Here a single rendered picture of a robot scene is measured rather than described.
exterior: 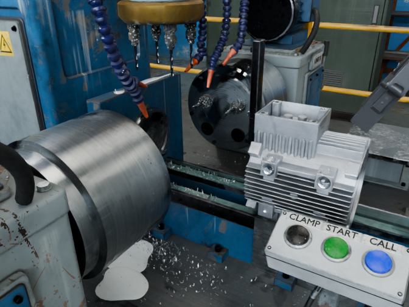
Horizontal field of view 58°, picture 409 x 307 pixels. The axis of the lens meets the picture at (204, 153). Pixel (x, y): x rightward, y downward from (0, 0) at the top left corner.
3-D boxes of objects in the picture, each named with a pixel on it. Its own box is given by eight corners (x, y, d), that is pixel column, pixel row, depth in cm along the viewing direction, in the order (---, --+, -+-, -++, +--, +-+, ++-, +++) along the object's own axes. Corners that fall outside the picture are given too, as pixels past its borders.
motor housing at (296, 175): (240, 223, 76) (244, 139, 68) (272, 183, 91) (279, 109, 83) (341, 256, 67) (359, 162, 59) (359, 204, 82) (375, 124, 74)
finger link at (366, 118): (402, 96, 52) (401, 97, 51) (367, 131, 56) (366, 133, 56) (383, 83, 53) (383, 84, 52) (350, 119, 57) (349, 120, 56)
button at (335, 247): (320, 259, 48) (320, 251, 47) (327, 239, 50) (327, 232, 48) (344, 267, 47) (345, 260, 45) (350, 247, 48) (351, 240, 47)
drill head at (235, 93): (171, 151, 110) (167, 66, 99) (235, 111, 141) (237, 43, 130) (249, 171, 98) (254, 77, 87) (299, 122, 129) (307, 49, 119)
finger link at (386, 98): (406, 84, 51) (403, 90, 48) (379, 112, 54) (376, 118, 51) (396, 78, 51) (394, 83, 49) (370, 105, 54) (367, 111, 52)
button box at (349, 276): (266, 267, 53) (262, 248, 49) (283, 226, 57) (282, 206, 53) (398, 318, 45) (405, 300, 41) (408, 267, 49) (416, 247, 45)
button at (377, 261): (361, 273, 46) (362, 266, 44) (367, 252, 47) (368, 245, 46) (388, 282, 44) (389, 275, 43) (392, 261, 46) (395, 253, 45)
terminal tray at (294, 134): (252, 148, 73) (254, 114, 70) (271, 130, 81) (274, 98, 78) (313, 162, 68) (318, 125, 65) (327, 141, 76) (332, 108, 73)
